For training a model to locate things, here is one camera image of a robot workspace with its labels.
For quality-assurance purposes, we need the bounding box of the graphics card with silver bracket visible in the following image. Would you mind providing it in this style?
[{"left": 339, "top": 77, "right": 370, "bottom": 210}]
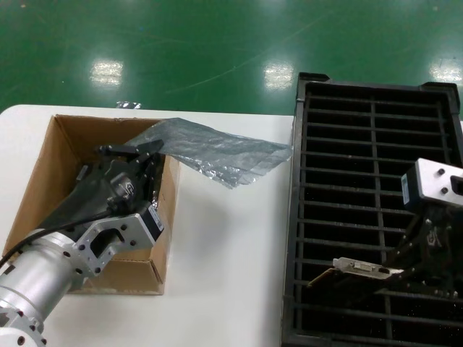
[{"left": 307, "top": 256, "right": 403, "bottom": 289}]

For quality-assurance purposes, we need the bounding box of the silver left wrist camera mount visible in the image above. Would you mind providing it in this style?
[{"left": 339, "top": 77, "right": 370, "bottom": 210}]
[{"left": 74, "top": 204, "right": 167, "bottom": 278}]

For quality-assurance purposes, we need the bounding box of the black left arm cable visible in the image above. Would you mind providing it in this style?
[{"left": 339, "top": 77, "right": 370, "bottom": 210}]
[{"left": 0, "top": 211, "right": 113, "bottom": 270}]

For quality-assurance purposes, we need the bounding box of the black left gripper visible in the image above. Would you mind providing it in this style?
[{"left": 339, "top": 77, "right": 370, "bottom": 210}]
[{"left": 38, "top": 140, "right": 163, "bottom": 238}]

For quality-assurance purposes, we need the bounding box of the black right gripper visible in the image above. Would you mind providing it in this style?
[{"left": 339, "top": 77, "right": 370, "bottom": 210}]
[{"left": 375, "top": 207, "right": 463, "bottom": 301}]

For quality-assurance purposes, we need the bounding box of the brown cardboard box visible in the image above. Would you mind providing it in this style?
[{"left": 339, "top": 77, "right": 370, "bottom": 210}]
[{"left": 1, "top": 114, "right": 183, "bottom": 297}]

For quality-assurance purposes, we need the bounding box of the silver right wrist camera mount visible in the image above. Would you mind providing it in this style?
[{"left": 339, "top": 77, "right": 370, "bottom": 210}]
[{"left": 400, "top": 158, "right": 463, "bottom": 211}]

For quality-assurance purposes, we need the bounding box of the black slotted container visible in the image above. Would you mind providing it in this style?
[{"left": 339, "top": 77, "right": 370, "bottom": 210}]
[{"left": 281, "top": 72, "right": 463, "bottom": 344}]

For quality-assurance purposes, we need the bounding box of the grey antistatic bag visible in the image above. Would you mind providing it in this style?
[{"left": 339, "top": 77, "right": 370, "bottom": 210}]
[{"left": 124, "top": 117, "right": 293, "bottom": 189}]

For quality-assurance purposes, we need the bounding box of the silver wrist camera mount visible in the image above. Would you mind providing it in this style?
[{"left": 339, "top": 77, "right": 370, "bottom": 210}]
[
  {"left": 400, "top": 158, "right": 463, "bottom": 211},
  {"left": 74, "top": 204, "right": 167, "bottom": 278}
]

